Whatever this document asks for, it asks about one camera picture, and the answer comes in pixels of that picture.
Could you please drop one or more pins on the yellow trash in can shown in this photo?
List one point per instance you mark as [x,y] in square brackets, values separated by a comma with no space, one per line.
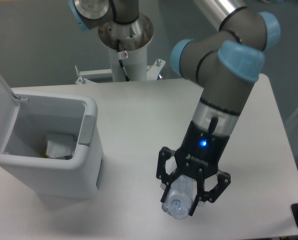
[44,153]

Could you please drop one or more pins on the clear crushed plastic bottle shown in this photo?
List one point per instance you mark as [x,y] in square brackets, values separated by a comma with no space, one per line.
[180,198]

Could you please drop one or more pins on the white trash can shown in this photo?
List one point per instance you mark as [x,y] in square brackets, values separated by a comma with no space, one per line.
[48,112]

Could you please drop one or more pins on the clear plastic wrapper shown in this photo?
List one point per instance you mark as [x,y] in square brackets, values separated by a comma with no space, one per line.
[60,146]

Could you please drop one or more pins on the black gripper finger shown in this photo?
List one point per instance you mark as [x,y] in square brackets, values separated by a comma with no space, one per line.
[223,181]
[166,179]

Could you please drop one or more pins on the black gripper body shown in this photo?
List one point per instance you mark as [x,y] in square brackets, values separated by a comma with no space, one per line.
[200,150]

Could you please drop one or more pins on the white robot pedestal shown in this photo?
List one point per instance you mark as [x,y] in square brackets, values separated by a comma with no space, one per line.
[127,50]

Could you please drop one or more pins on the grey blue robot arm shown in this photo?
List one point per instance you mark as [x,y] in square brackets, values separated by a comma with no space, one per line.
[226,65]

